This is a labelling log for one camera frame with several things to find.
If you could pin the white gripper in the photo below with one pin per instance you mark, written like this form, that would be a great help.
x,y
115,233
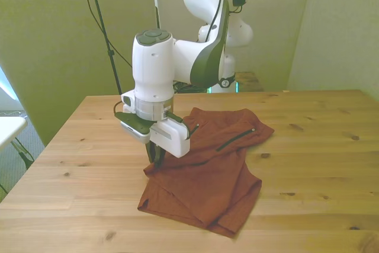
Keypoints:
x,y
171,139

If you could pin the rust brown shorts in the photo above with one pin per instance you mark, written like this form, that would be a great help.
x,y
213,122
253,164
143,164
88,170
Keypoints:
x,y
207,182

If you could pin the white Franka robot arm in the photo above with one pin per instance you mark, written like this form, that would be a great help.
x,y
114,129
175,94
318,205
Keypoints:
x,y
154,63

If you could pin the black tripod stand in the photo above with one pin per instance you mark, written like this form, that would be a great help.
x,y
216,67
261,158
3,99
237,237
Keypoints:
x,y
100,19

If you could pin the white folding table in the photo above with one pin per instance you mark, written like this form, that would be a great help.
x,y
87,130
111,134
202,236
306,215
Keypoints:
x,y
10,127

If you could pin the white slanted panel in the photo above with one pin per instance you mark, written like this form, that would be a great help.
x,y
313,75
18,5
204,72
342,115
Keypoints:
x,y
6,93

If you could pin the wrist camera on dark mount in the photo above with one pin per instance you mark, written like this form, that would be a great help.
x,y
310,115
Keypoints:
x,y
134,122

